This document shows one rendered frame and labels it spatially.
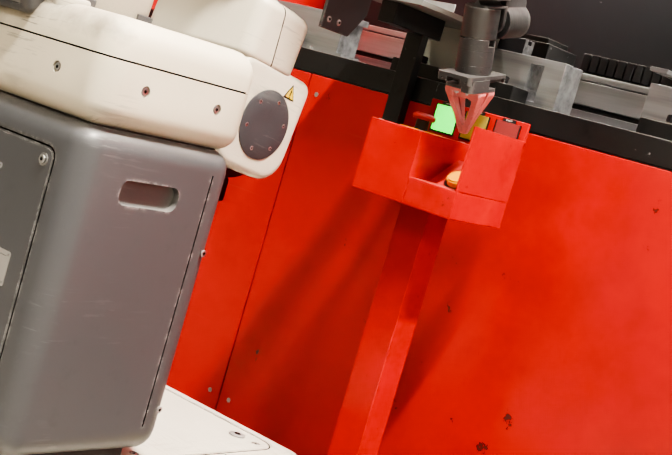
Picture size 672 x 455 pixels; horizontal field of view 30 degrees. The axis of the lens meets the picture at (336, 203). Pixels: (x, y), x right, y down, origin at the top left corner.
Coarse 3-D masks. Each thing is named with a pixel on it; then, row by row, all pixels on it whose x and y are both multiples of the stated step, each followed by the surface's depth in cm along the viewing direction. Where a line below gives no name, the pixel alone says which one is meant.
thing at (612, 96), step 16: (368, 32) 293; (384, 32) 290; (400, 32) 287; (368, 48) 292; (384, 48) 289; (400, 48) 285; (384, 64) 288; (592, 80) 251; (608, 80) 249; (576, 96) 253; (592, 96) 250; (608, 96) 248; (624, 96) 246; (640, 96) 243; (576, 112) 253; (592, 112) 251; (608, 112) 249; (624, 112) 245; (640, 112) 243; (624, 128) 245
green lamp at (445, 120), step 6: (438, 108) 213; (444, 108) 212; (450, 108) 212; (438, 114) 213; (444, 114) 212; (450, 114) 212; (438, 120) 213; (444, 120) 212; (450, 120) 211; (432, 126) 213; (438, 126) 213; (444, 126) 212; (450, 126) 211; (450, 132) 211
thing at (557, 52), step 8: (536, 40) 256; (544, 40) 255; (552, 40) 255; (536, 48) 255; (544, 48) 254; (552, 48) 254; (560, 48) 258; (536, 56) 255; (544, 56) 253; (552, 56) 255; (560, 56) 257; (568, 56) 259; (568, 64) 260
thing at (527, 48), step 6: (504, 42) 236; (510, 42) 235; (516, 42) 234; (522, 42) 233; (528, 42) 235; (498, 48) 237; (504, 48) 236; (510, 48) 235; (516, 48) 234; (522, 48) 233; (528, 48) 234; (528, 54) 234
